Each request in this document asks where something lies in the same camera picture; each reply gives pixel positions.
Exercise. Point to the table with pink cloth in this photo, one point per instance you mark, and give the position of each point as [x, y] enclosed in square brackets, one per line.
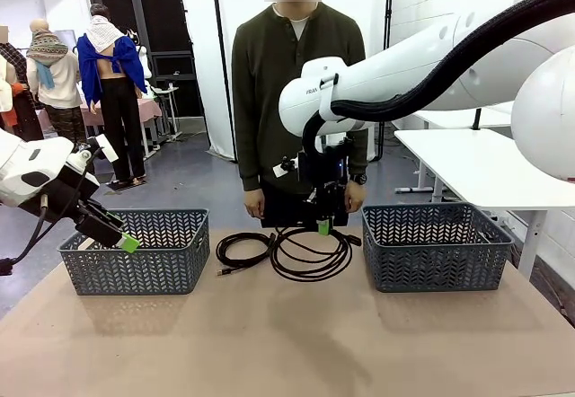
[150, 109]

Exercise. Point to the small white desk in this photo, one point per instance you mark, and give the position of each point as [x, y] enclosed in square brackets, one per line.
[168, 90]

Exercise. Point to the person's left hand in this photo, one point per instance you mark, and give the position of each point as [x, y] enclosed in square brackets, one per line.
[355, 197]

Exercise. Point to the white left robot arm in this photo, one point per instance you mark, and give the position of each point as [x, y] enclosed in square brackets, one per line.
[27, 168]

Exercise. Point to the black wristwatch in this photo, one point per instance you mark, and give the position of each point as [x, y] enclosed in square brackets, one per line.
[359, 179]

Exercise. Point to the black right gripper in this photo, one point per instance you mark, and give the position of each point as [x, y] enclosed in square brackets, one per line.
[327, 201]

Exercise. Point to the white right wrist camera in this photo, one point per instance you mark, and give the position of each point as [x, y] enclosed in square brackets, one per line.
[279, 171]

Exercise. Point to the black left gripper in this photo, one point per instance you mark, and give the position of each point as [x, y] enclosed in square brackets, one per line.
[99, 228]

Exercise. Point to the person's right forearm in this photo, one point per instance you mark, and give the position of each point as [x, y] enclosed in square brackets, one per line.
[248, 159]

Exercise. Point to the narrow white table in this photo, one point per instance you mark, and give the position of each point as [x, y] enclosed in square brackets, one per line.
[449, 118]

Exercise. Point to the black wrist mount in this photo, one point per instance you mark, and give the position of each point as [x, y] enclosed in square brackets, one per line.
[67, 195]
[319, 168]

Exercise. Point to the white mannequin torso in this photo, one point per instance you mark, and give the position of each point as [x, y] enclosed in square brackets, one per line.
[143, 62]

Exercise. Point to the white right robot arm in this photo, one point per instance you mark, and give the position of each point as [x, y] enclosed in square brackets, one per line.
[404, 69]

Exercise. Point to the person in green sweater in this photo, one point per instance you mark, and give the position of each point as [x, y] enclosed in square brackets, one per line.
[269, 78]

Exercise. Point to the figure in plaid coat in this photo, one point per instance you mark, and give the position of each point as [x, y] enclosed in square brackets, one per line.
[6, 82]

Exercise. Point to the mannequin with blue jacket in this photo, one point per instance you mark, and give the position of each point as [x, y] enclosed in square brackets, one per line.
[92, 69]

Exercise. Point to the person's right hand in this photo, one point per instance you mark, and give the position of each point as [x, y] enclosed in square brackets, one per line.
[254, 203]

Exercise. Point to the mannequin with patterned scarf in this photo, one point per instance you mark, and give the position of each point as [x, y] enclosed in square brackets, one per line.
[58, 82]

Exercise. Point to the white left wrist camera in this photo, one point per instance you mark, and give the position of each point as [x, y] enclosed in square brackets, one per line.
[108, 147]

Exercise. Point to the white backdrop screen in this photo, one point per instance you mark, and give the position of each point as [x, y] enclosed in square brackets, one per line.
[202, 55]

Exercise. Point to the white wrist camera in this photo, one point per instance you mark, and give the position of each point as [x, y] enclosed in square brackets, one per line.
[108, 147]
[279, 171]

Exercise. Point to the grey plastic lattice basket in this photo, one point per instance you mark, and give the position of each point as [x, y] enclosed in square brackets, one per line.
[431, 271]
[135, 276]

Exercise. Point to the large white table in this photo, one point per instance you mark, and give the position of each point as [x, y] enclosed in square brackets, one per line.
[471, 168]

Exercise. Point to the black right wrist mount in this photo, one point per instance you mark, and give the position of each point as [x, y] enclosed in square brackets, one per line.
[319, 168]

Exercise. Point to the black framed glass doors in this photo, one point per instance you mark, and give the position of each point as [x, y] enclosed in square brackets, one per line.
[166, 24]

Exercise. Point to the person's left forearm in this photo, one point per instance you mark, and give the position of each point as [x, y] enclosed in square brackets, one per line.
[359, 154]

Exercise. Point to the upright black backdrop pole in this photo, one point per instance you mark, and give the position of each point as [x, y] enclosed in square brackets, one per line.
[390, 11]

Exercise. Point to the slanted black backdrop pole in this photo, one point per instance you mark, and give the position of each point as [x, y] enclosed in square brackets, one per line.
[221, 42]

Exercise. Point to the black left wrist mount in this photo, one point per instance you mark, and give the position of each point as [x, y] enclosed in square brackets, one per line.
[67, 195]

